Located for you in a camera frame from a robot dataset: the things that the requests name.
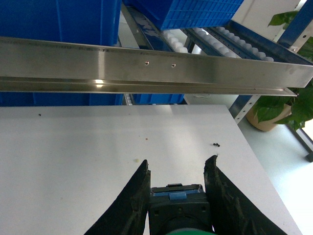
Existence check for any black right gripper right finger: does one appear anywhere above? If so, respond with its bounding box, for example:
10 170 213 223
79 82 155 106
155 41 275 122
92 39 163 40
203 155 285 235

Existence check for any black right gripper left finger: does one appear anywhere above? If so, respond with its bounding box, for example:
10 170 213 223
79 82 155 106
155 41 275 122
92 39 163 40
85 160 151 235

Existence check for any green push button switch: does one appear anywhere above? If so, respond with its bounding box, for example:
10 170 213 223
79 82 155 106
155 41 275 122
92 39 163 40
148 184 213 235

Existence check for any potted green plant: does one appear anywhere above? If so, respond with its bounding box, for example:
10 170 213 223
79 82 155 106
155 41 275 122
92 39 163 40
246 10 313 132

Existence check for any white roller conveyor track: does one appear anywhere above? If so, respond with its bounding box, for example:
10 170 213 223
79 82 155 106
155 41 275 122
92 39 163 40
161 27 274 62

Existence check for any large blue plastic crate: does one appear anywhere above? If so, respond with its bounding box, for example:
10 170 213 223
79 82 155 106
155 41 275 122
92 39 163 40
0 0 122 46

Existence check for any tilted blue ribbed crate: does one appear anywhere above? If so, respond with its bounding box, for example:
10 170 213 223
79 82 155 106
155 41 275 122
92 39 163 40
123 0 243 30

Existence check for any stainless steel shelf rail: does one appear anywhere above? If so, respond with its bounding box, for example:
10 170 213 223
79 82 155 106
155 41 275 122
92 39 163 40
0 37 313 96

